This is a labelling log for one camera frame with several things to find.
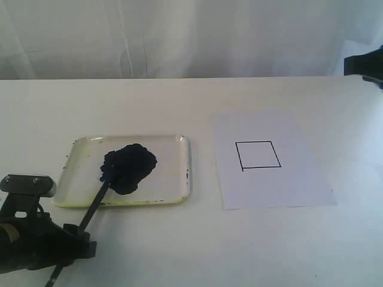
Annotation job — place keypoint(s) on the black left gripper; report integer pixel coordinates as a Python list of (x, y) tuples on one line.
[(31, 240)]

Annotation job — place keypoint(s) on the white paper with square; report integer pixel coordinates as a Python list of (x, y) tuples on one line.
[(263, 160)]

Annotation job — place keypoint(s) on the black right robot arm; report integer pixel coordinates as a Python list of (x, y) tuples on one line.
[(369, 66)]

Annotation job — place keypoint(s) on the clear plastic tray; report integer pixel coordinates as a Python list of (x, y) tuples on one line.
[(168, 183)]

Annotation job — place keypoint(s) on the dark blue putty pile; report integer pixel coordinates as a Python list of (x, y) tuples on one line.
[(133, 163)]

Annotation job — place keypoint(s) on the white backdrop curtain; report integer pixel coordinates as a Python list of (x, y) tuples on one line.
[(184, 39)]

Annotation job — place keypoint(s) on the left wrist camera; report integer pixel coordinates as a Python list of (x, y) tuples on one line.
[(30, 185)]

